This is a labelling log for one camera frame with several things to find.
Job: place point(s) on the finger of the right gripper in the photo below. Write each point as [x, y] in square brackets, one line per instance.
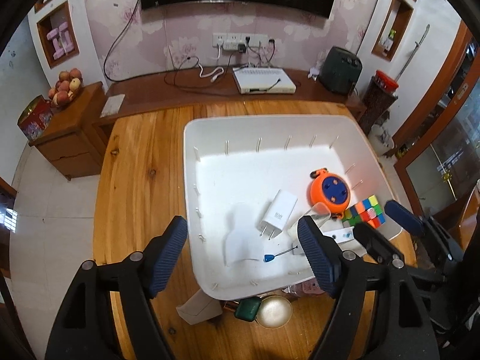
[376, 245]
[403, 213]

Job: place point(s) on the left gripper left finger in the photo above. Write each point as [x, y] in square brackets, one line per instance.
[162, 253]

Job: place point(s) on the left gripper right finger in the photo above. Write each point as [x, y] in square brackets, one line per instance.
[323, 256]

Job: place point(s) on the pink correction tape dispenser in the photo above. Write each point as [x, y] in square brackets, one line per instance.
[311, 288]

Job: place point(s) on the colourful rubik's cube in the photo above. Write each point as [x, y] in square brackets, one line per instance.
[367, 211]

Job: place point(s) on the clear plastic case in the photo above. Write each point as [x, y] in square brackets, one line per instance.
[319, 213]

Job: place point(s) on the white charger plug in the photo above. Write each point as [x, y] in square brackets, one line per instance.
[277, 214]

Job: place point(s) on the orange round tape measure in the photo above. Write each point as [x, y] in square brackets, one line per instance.
[331, 190]

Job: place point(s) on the round gold compact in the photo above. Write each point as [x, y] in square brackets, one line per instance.
[274, 312]

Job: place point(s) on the silver rectangular hub device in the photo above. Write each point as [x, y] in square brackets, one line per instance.
[343, 237]

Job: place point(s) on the green bottle gold cap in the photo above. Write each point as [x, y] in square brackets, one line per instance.
[247, 309]

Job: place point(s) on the wooden glass door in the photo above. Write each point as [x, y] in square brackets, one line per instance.
[437, 147]

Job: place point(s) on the white bucket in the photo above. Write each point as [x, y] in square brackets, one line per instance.
[380, 139]

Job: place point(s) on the white plastic storage bin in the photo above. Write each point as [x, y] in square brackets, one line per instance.
[247, 182]

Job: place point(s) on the dark wicker bin red lid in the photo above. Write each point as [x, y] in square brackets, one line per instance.
[378, 98]

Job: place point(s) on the wooden side cabinet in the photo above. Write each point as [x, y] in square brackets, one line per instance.
[71, 143]

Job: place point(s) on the white paper on console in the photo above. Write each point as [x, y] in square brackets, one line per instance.
[112, 105]

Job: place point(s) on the dark green air fryer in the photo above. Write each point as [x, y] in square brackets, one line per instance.
[340, 71]

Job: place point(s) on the wooden tv console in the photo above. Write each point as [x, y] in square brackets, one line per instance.
[166, 90]

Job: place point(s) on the red gift tin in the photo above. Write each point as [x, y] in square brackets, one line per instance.
[35, 118]

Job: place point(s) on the white set-top box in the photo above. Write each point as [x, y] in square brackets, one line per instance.
[263, 80]

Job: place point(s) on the bowl of peaches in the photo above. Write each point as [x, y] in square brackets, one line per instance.
[66, 89]

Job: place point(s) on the pink dumbbells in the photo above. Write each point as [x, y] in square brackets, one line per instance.
[61, 40]

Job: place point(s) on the white wall power strip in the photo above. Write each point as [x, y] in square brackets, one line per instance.
[240, 41]

